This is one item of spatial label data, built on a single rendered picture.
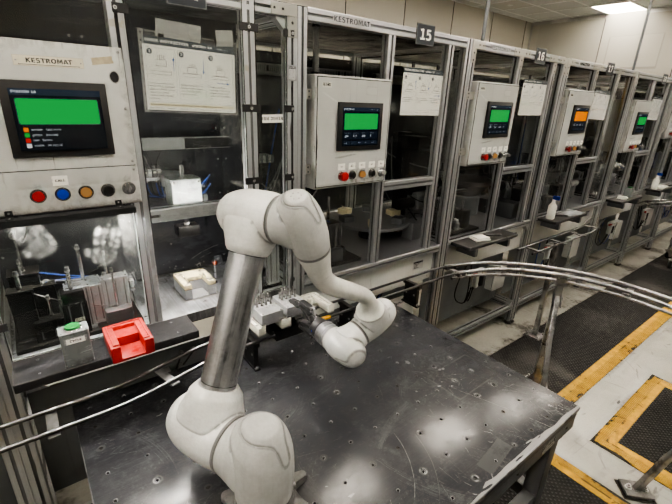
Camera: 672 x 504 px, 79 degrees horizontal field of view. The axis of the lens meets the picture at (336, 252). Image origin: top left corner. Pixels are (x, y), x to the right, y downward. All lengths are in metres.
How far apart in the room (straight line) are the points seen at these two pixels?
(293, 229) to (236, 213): 0.18
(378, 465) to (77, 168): 1.27
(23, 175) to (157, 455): 0.90
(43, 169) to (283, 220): 0.74
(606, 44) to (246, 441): 9.11
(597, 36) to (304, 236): 8.88
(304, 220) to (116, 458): 0.94
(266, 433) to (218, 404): 0.17
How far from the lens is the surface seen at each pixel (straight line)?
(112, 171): 1.47
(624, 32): 9.45
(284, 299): 1.71
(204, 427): 1.19
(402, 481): 1.37
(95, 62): 1.45
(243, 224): 1.08
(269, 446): 1.09
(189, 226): 1.77
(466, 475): 1.44
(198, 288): 1.88
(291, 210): 0.98
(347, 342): 1.40
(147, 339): 1.48
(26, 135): 1.41
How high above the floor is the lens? 1.72
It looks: 21 degrees down
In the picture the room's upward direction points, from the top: 2 degrees clockwise
